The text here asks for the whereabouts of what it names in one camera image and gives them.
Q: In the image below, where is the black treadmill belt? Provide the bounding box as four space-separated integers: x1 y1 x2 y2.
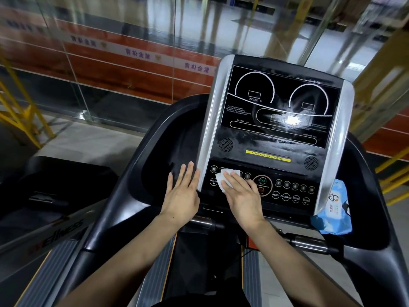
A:
166 232 245 307

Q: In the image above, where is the orange white banner strip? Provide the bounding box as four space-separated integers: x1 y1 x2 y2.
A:
0 6 222 104

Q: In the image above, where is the grey ribbed treadmill side rail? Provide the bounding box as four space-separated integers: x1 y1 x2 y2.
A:
134 233 178 307
241 249 263 307

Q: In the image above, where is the silver black treadmill console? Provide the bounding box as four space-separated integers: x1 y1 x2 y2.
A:
195 54 355 218

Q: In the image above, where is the white wet wipe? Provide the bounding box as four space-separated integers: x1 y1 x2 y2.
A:
215 168 241 193

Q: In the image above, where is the person's right forearm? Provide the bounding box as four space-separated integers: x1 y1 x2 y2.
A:
240 219 363 307

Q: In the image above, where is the silver treadmill handlebar grip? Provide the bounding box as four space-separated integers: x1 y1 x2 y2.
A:
188 217 214 229
293 235 330 253

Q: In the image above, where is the blue wet wipes packet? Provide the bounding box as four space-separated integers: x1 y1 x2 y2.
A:
309 179 353 236

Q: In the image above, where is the neighbouring black treadmill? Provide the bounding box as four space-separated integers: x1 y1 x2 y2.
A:
0 155 119 307

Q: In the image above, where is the person's left hand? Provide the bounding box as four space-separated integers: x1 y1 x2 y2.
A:
159 161 202 227

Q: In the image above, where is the black treadmill frame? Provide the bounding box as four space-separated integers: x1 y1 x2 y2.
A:
65 94 409 307

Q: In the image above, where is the yellow metal railing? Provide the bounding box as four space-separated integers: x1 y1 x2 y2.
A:
0 56 55 150
373 146 409 206

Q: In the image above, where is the person's left forearm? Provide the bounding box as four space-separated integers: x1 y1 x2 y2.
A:
57 211 192 307

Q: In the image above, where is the person's right hand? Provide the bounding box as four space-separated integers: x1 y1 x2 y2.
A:
220 171 266 231

